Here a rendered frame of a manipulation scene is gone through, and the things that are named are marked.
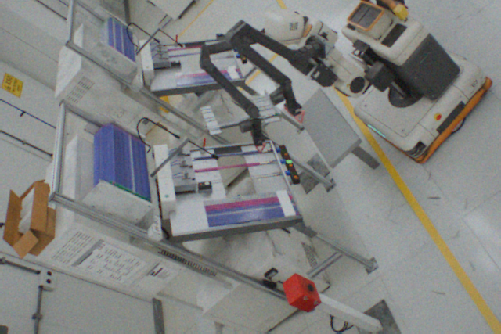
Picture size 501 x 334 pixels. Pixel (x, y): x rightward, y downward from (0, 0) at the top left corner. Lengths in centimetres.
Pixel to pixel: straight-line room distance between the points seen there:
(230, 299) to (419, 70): 177
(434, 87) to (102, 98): 227
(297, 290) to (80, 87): 214
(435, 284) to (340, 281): 64
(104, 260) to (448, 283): 186
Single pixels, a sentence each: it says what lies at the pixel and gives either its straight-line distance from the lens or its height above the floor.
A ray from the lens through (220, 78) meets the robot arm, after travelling 286.
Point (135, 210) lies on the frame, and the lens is 268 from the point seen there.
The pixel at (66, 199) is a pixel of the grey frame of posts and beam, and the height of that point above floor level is 184.
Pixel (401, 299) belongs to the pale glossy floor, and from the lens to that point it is 320.
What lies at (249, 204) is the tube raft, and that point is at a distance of 285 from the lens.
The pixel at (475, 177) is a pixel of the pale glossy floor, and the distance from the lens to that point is 326.
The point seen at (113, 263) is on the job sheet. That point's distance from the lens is 280.
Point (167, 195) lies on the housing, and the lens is 281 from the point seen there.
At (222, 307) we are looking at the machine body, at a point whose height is 54.
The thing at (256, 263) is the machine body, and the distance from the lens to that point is 309.
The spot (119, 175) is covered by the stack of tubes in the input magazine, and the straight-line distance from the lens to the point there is 269.
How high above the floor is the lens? 270
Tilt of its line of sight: 35 degrees down
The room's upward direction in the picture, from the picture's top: 57 degrees counter-clockwise
